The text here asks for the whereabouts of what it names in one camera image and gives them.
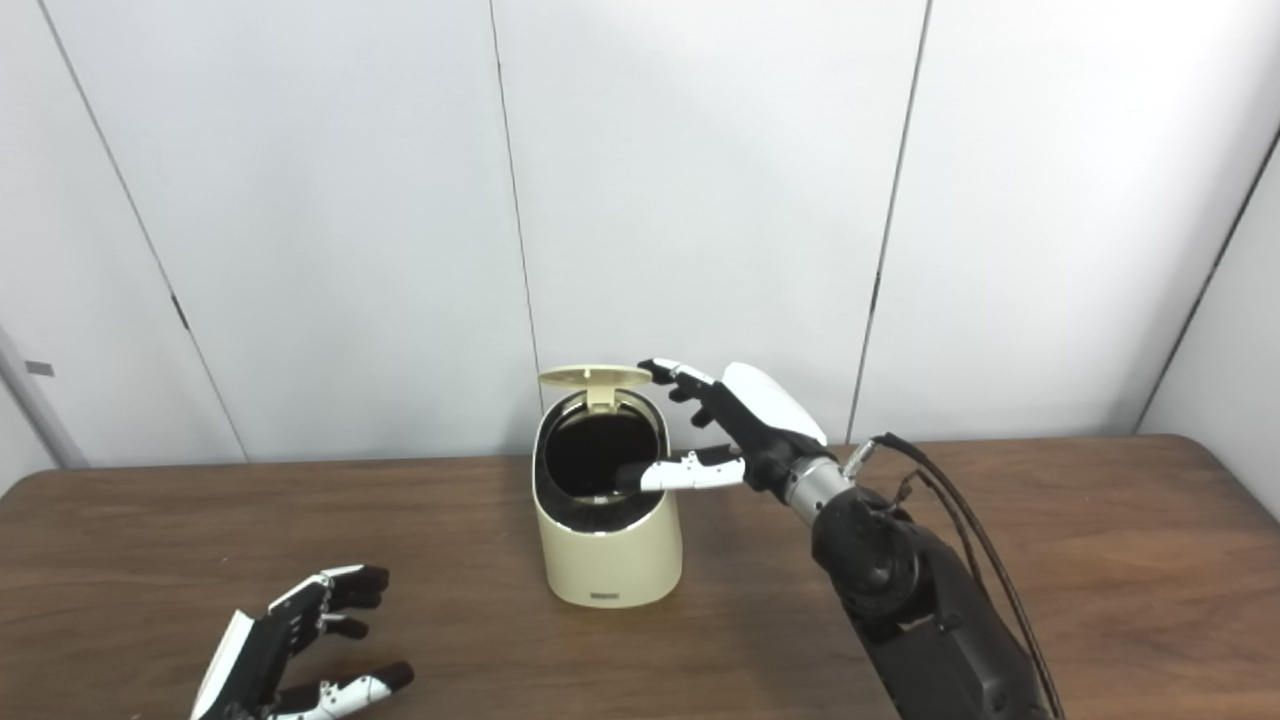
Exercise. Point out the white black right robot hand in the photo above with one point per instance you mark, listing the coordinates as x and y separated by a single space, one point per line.
765 410

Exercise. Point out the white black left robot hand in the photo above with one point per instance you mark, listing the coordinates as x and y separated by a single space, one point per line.
250 655

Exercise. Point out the round cream bin lid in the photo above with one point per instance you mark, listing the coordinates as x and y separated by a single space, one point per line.
590 376

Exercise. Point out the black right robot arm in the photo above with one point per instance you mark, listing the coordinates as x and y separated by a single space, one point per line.
920 610

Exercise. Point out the cream-colored plastic bin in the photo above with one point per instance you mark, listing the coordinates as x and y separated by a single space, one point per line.
610 560

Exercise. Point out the gray wall corner strip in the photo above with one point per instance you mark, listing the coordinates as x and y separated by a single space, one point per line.
35 400

